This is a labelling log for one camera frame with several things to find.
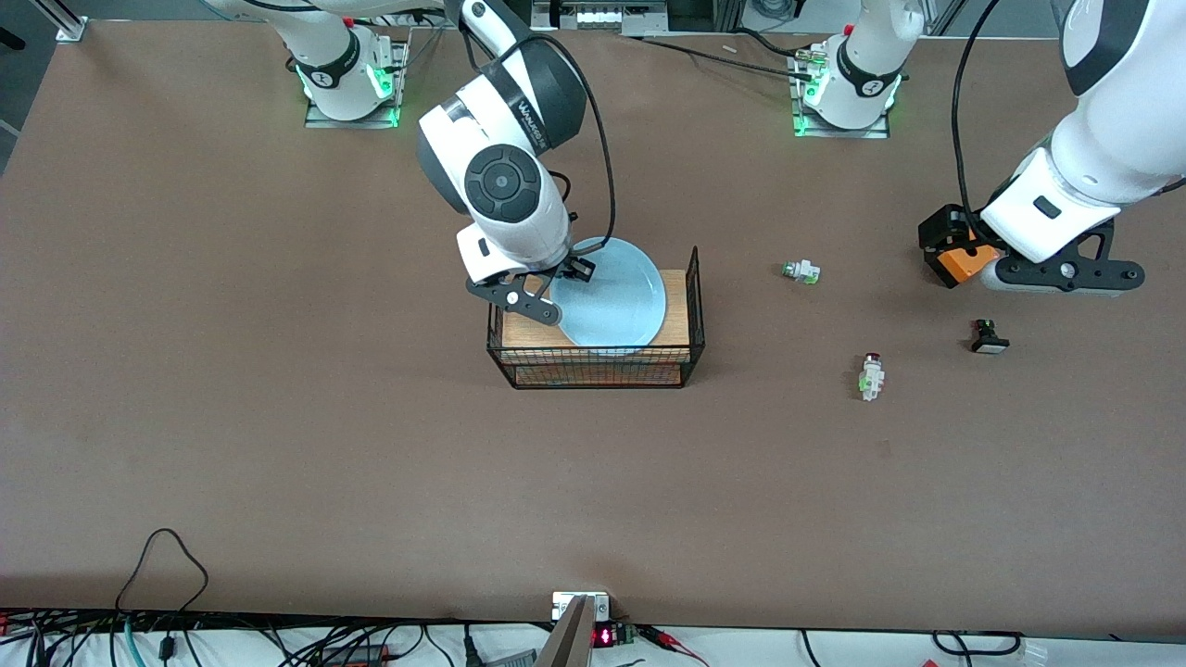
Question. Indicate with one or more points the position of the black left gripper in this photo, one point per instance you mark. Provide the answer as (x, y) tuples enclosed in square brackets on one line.
[(941, 230)]

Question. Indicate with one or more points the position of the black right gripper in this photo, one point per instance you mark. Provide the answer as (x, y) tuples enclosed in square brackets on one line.
[(576, 268)]

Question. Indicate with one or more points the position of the light blue plate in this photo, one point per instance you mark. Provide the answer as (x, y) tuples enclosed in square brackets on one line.
[(616, 296)]

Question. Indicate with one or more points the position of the red push button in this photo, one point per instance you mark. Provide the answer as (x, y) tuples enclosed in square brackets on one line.
[(872, 378)]

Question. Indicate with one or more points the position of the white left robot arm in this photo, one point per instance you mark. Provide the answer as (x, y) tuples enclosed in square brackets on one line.
[(1103, 157)]

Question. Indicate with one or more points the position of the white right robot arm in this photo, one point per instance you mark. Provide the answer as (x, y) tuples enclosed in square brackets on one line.
[(500, 181)]

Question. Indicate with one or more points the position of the orange button box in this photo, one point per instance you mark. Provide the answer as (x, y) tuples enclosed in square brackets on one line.
[(968, 266)]

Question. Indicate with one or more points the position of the green push button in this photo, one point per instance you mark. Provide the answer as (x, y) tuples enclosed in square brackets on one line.
[(802, 271)]

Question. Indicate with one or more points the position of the white power strip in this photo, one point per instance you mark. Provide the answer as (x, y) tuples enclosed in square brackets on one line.
[(602, 17)]

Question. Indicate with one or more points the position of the red LED display module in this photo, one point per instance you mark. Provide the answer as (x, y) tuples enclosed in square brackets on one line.
[(607, 635)]

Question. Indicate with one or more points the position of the grey metal bar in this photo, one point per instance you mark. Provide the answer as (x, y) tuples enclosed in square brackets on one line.
[(567, 644)]

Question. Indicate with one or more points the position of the red and black probe lead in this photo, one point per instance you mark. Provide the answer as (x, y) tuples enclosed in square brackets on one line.
[(672, 639)]

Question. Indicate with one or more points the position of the black switch with white cap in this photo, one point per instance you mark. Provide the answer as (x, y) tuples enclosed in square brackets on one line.
[(989, 341)]

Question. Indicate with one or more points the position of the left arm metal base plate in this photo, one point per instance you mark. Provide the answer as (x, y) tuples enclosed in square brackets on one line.
[(797, 120)]

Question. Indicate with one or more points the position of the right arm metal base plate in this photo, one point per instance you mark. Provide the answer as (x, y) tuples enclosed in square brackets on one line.
[(400, 83)]

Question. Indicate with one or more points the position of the small white bracket plate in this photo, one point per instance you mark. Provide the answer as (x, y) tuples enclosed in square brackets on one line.
[(563, 604)]

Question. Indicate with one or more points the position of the aluminium extrusion post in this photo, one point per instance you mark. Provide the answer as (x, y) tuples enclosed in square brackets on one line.
[(69, 26)]

